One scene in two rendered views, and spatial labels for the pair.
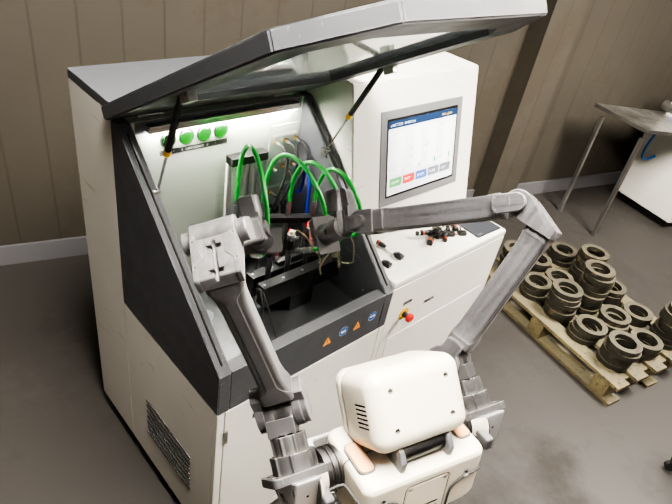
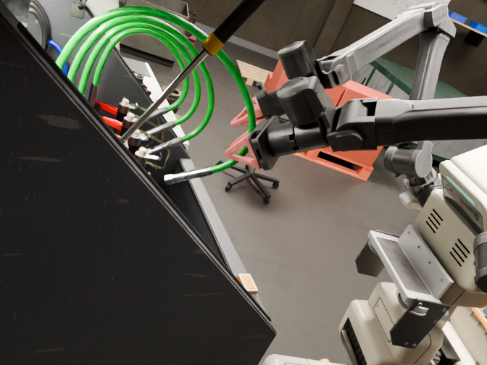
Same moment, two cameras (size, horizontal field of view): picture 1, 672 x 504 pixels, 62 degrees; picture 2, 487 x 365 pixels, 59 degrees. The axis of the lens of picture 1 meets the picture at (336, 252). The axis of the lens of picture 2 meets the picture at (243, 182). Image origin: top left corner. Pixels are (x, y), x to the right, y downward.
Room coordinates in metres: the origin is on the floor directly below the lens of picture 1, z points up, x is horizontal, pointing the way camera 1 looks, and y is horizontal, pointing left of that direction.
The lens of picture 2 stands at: (1.03, 0.92, 1.57)
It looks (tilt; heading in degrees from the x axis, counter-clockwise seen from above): 28 degrees down; 285
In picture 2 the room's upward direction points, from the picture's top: 24 degrees clockwise
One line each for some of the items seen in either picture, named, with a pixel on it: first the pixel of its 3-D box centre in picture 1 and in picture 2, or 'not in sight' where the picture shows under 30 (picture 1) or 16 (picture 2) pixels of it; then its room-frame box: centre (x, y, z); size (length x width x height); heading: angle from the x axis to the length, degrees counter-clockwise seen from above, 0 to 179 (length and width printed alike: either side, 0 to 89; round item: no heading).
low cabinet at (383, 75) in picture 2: not in sight; (421, 113); (0.74, -6.05, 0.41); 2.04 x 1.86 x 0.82; 124
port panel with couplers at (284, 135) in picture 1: (283, 165); not in sight; (1.80, 0.24, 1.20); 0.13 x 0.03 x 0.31; 139
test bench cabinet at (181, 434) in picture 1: (249, 389); not in sight; (1.47, 0.23, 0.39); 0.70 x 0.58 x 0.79; 139
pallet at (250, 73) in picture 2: not in sight; (272, 82); (2.77, -4.98, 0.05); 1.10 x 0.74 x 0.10; 35
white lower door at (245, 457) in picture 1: (296, 431); not in sight; (1.28, 0.01, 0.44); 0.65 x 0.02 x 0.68; 139
